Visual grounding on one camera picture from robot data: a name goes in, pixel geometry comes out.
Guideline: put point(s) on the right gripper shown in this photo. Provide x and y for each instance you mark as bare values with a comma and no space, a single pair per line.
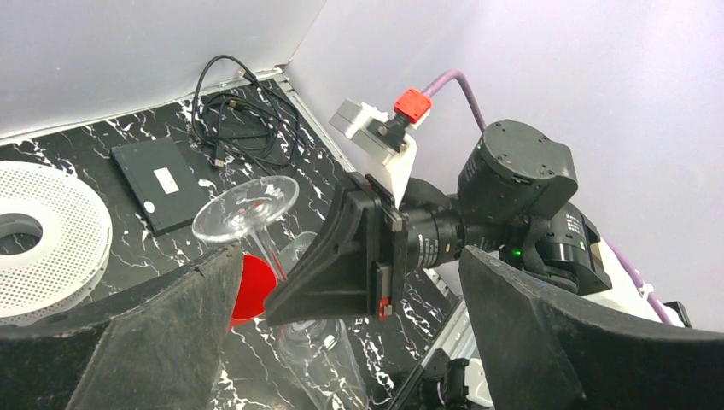
355,266

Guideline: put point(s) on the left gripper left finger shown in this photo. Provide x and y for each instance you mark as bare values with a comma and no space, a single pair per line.
156,345

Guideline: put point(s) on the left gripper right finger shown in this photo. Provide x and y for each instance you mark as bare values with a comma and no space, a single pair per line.
545,348

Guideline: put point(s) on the clear wide wine glass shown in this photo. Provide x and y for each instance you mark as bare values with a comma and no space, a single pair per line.
247,210

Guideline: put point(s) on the red wine glass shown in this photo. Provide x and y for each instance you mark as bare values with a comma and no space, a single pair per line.
257,282

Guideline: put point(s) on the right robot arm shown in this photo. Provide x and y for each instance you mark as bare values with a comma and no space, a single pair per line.
513,197

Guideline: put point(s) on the white filament spool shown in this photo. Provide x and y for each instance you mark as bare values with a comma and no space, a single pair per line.
74,232

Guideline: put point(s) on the black flat box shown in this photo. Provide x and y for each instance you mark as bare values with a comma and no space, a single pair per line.
162,183

